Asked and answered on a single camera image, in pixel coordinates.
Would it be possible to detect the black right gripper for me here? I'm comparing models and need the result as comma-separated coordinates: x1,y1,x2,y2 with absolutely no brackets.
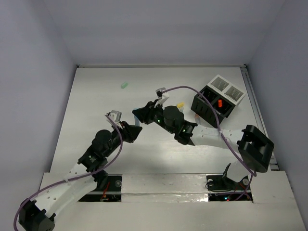
132,100,176,135

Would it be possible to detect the green highlighter cap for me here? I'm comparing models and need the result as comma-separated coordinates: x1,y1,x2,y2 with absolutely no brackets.
121,82,128,89

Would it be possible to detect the blue highlighter pen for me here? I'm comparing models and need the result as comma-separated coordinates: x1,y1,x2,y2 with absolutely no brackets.
134,116,140,127

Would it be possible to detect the clear capped highlighter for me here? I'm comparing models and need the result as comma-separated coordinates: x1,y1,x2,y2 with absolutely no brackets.
194,114,201,125

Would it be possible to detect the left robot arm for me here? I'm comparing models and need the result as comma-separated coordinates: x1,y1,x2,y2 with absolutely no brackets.
13,121,142,231

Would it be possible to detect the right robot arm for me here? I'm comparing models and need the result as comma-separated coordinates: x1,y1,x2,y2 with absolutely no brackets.
132,102,274,189

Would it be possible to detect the yellow highlighter cap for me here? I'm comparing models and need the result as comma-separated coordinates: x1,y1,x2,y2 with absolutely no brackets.
177,102,185,108

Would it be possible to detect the black organizer container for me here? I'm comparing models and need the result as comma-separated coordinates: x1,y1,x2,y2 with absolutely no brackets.
191,86,235,128

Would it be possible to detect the white organizer container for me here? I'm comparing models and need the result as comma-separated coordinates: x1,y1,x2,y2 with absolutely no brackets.
207,75,246,105

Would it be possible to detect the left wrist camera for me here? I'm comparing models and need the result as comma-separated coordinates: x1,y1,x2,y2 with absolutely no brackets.
106,110,122,128

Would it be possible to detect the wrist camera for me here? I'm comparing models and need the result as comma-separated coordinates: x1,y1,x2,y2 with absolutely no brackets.
154,88,169,108
106,110,122,128

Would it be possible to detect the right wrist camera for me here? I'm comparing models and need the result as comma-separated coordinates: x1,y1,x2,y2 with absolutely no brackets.
154,88,169,108

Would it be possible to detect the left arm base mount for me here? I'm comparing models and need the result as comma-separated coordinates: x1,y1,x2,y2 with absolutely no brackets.
79,175,122,203

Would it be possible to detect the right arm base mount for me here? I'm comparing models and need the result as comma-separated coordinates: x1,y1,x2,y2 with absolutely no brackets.
205,163,253,202

